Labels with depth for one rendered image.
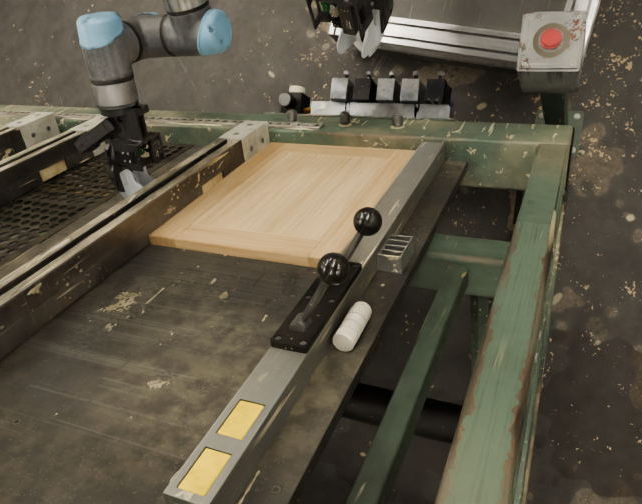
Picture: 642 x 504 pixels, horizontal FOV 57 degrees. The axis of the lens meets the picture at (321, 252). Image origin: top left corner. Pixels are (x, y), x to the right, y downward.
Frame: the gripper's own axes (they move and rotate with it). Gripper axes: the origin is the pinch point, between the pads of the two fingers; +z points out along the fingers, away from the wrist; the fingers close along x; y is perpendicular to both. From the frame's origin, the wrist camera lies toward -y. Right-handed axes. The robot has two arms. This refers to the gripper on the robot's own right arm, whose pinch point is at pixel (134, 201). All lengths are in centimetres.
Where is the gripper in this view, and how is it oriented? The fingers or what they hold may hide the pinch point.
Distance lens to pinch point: 125.3
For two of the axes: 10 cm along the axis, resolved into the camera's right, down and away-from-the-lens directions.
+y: 9.2, 1.4, -3.7
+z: 0.7, 8.6, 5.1
